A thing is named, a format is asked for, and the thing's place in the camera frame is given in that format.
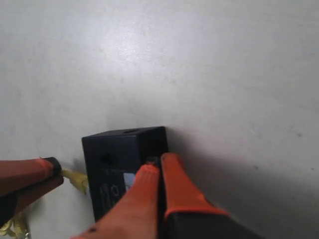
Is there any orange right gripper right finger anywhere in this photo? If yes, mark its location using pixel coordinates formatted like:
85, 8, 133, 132
161, 153, 260, 239

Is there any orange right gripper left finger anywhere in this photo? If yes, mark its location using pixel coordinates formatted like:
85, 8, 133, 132
74, 157, 160, 239

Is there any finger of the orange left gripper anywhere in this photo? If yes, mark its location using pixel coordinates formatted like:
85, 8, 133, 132
0, 176, 64, 224
0, 157, 62, 194

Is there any yellow ethernet cable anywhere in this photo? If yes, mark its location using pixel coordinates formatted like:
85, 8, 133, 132
0, 169, 88, 239

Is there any small black network box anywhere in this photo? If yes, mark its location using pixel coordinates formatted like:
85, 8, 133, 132
82, 126, 168, 221

